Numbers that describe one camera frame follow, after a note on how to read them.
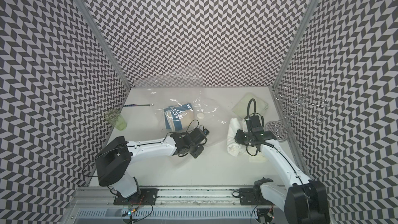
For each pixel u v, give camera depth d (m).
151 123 0.98
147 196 0.72
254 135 0.61
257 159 0.86
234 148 0.77
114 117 0.91
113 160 0.47
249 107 0.66
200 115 1.02
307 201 0.38
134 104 1.06
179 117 0.96
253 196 0.73
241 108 1.08
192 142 0.66
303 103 0.71
